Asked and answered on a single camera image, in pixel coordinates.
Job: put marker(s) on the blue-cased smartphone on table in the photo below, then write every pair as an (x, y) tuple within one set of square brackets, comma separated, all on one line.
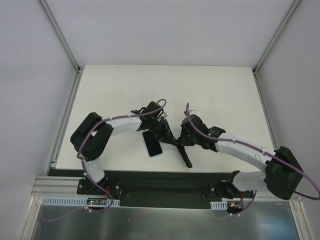
[(153, 147)]

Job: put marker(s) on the black phone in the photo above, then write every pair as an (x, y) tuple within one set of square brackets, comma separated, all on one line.
[(183, 154)]

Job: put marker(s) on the aluminium front rail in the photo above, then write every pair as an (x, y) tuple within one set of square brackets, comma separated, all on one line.
[(67, 186)]

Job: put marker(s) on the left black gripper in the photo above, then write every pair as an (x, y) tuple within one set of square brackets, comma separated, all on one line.
[(163, 133)]

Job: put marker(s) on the shiny metal front panel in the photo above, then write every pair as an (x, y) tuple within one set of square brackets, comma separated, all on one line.
[(262, 221)]

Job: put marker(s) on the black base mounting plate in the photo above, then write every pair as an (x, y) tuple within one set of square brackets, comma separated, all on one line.
[(150, 189)]

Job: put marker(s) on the left white cable duct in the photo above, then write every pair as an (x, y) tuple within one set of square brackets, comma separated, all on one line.
[(70, 201)]

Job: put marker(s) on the right white cable duct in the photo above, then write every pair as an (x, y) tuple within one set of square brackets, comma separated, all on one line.
[(219, 205)]

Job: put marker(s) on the white cable duct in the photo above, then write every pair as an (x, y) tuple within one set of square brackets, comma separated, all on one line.
[(70, 201), (219, 205)]

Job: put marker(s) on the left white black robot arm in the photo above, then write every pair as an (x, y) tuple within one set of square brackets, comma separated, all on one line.
[(91, 137)]

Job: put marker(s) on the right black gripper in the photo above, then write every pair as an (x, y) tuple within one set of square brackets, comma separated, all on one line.
[(186, 139)]

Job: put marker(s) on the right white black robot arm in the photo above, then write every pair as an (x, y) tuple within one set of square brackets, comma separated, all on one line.
[(277, 168)]

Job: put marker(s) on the right aluminium frame post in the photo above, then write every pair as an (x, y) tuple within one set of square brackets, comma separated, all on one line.
[(277, 34)]

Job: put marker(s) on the left aluminium frame post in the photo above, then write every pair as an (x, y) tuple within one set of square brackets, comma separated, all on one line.
[(59, 34)]

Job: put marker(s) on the aluminium frame post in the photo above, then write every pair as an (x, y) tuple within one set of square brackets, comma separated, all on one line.
[(59, 34), (277, 34)]

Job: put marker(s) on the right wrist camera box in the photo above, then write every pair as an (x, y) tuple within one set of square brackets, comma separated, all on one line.
[(193, 112)]

